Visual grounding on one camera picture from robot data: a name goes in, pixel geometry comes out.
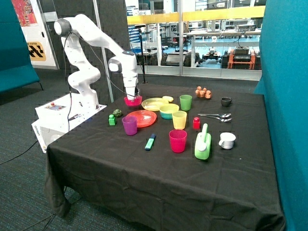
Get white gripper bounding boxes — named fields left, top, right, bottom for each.
left=123, top=76, right=139, bottom=100

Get green toy block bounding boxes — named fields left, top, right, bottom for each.
left=108, top=114, right=116, bottom=126

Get pink plastic cup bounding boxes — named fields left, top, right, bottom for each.
left=169, top=129, right=187, bottom=153

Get dark green toy vegetable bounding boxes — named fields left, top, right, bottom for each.
left=113, top=108, right=123, bottom=117

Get orange mobile robot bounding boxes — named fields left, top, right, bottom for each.
left=227, top=47, right=256, bottom=70

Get red wall poster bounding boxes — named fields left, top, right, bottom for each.
left=11, top=0, right=38, bottom=27

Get upper metal spoon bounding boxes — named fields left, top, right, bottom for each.
left=198, top=113, right=231, bottom=118

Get red toy block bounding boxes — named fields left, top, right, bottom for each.
left=193, top=117, right=200, bottom=130

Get purple plastic cup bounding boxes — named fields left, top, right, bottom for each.
left=122, top=116, right=137, bottom=136

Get white ceramic mug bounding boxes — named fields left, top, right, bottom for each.
left=218, top=132, right=236, bottom=150

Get green highlighter pen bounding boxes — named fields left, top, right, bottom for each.
left=144, top=133, right=156, bottom=151

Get teal sofa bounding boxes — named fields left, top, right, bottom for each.
left=0, top=0, right=40, bottom=93

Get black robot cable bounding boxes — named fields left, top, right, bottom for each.
left=63, top=31, right=128, bottom=132

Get small black bowl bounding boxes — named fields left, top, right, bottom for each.
left=220, top=97, right=232, bottom=107

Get green plastic cup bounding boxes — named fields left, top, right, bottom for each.
left=180, top=95, right=193, bottom=111

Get yellow plastic cup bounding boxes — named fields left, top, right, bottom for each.
left=172, top=111, right=187, bottom=130

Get black tablecloth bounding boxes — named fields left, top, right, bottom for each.
left=44, top=91, right=286, bottom=231

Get pink plastic bowl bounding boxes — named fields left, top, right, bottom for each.
left=124, top=95, right=142, bottom=107

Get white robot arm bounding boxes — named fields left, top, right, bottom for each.
left=54, top=14, right=139, bottom=111

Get yellow toy fruit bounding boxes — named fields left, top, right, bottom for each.
left=162, top=96, right=174, bottom=103

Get yellow plastic plate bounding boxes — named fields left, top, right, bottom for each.
left=141, top=98, right=169, bottom=112

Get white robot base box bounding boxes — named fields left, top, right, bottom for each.
left=32, top=93, right=106, bottom=153

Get yellow black sign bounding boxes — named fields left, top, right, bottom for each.
left=27, top=41, right=46, bottom=62

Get lower metal spoon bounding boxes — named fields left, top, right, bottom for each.
left=208, top=116, right=232, bottom=122

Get blue plastic bowl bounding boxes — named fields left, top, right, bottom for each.
left=160, top=111, right=173, bottom=120

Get metal spoon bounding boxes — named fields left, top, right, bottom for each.
left=208, top=116, right=232, bottom=122
left=198, top=113, right=231, bottom=118

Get green toy watering can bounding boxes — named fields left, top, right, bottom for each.
left=194, top=123, right=212, bottom=160

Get orange toy potatoes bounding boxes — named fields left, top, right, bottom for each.
left=195, top=86, right=212, bottom=100

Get teal partition wall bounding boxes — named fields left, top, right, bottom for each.
left=255, top=0, right=308, bottom=231

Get orange plastic plate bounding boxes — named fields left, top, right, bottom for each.
left=128, top=110, right=157, bottom=128

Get yellow plastic bowl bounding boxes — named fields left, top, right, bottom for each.
left=159, top=103, right=180, bottom=114

